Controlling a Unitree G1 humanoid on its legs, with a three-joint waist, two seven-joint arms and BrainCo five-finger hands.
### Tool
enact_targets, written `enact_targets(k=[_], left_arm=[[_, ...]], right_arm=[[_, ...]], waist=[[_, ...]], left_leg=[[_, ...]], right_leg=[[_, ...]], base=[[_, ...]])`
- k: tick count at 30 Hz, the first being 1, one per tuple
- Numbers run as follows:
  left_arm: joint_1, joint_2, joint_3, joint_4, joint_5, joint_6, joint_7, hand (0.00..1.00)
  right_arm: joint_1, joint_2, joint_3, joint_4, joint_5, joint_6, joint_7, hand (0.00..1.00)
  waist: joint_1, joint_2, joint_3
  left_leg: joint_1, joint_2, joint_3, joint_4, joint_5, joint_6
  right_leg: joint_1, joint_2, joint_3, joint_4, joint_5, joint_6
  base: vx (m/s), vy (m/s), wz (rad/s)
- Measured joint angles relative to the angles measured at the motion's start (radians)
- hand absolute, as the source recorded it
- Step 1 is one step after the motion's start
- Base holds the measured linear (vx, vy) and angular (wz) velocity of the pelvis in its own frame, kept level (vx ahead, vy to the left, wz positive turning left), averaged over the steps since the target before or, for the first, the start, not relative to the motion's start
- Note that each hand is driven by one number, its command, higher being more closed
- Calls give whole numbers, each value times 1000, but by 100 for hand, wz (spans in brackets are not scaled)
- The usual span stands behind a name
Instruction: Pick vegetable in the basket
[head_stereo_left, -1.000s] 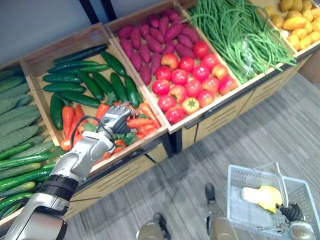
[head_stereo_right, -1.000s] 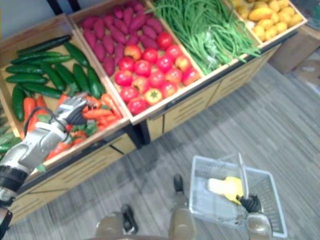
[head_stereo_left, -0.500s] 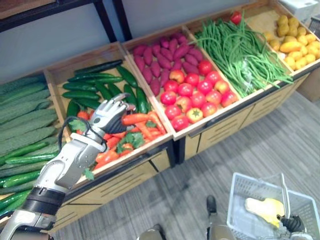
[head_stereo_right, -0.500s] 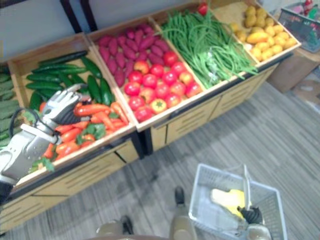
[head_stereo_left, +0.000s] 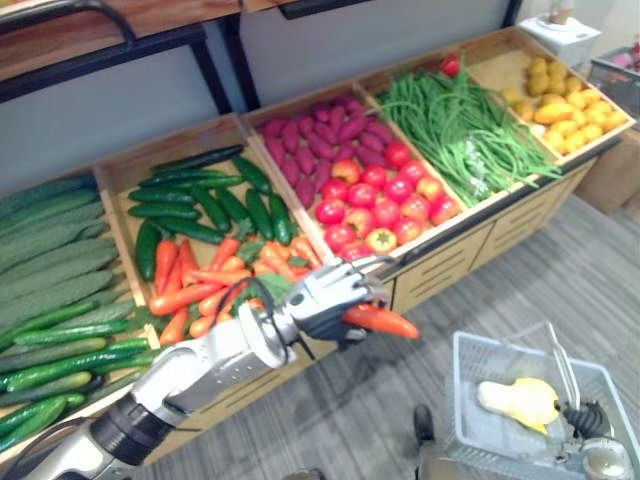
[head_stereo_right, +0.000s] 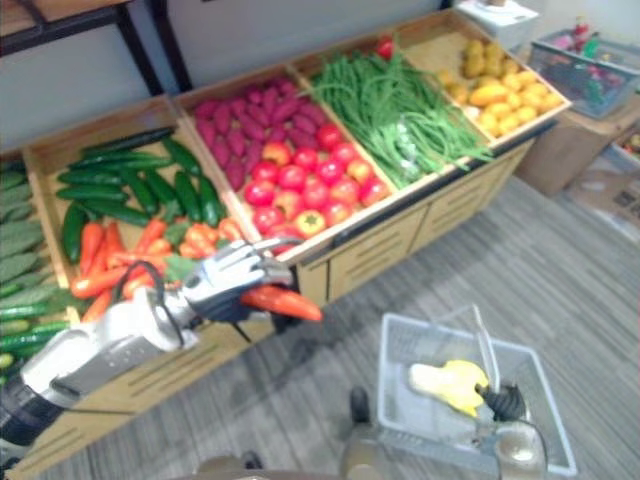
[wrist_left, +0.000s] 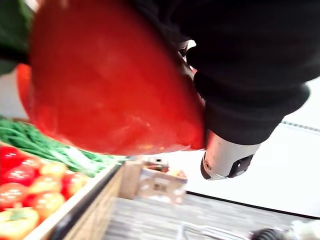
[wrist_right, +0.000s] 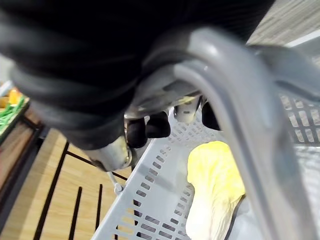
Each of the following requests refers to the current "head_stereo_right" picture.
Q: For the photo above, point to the yellow mango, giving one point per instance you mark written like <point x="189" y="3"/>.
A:
<point x="489" y="95"/>

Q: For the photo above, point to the yellow lemon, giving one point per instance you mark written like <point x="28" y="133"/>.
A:
<point x="526" y="78"/>
<point x="500" y="110"/>
<point x="487" y="120"/>
<point x="526" y="115"/>
<point x="537" y="90"/>
<point x="552" y="101"/>
<point x="508" y="123"/>
<point x="512" y="82"/>
<point x="515" y="100"/>

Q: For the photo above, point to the black metal shelf rack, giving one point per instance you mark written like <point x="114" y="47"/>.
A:
<point x="135" y="45"/>

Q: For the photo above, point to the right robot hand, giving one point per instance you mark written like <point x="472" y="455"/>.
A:
<point x="506" y="400"/>

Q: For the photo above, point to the orange carrot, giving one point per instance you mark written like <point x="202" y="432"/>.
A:
<point x="91" y="247"/>
<point x="97" y="283"/>
<point x="136" y="286"/>
<point x="135" y="259"/>
<point x="97" y="306"/>
<point x="150" y="235"/>
<point x="199" y="240"/>
<point x="159" y="246"/>
<point x="285" y="302"/>
<point x="113" y="242"/>
<point x="230" y="230"/>

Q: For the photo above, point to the green long bean pile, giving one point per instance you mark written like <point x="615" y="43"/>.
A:
<point x="400" y="110"/>

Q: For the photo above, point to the green bitter gourd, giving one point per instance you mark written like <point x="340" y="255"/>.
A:
<point x="15" y="196"/>
<point x="27" y="296"/>
<point x="20" y="231"/>
<point x="11" y="180"/>
<point x="17" y="266"/>
<point x="20" y="248"/>

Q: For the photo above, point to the grey plastic crate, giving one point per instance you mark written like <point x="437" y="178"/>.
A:
<point x="585" y="75"/>

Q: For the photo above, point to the flat cardboard box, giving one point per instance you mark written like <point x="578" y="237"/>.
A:
<point x="612" y="195"/>

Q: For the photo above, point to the white box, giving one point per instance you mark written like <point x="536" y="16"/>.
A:
<point x="497" y="20"/>

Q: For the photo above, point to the purple sweet potato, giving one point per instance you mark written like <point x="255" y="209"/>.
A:
<point x="206" y="133"/>
<point x="304" y="125"/>
<point x="277" y="134"/>
<point x="222" y="119"/>
<point x="253" y="130"/>
<point x="235" y="174"/>
<point x="206" y="109"/>
<point x="238" y="108"/>
<point x="270" y="101"/>
<point x="314" y="113"/>
<point x="254" y="95"/>
<point x="253" y="156"/>
<point x="286" y="111"/>
<point x="236" y="143"/>
<point x="220" y="153"/>
<point x="301" y="140"/>
<point x="283" y="86"/>

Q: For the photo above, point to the large cardboard box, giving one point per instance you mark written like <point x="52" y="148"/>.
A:
<point x="565" y="145"/>

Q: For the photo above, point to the yellow vegetable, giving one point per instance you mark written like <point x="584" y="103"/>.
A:
<point x="452" y="382"/>

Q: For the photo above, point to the yellowish red tomato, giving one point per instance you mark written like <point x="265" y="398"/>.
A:
<point x="276" y="153"/>
<point x="310" y="223"/>

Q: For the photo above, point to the red bell pepper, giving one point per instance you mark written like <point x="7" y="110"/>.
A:
<point x="385" y="48"/>

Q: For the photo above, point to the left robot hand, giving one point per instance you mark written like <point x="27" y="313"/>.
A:
<point x="225" y="280"/>

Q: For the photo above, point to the wooden produce display stand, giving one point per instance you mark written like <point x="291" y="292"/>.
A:
<point x="380" y="250"/>

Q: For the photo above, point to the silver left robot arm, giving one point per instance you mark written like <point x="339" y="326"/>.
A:
<point x="90" y="350"/>

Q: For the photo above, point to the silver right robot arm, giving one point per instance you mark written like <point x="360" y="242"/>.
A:
<point x="520" y="450"/>

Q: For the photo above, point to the brown potato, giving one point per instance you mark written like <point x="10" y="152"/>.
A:
<point x="475" y="50"/>
<point x="510" y="66"/>
<point x="458" y="93"/>
<point x="493" y="68"/>
<point x="493" y="51"/>
<point x="473" y="68"/>

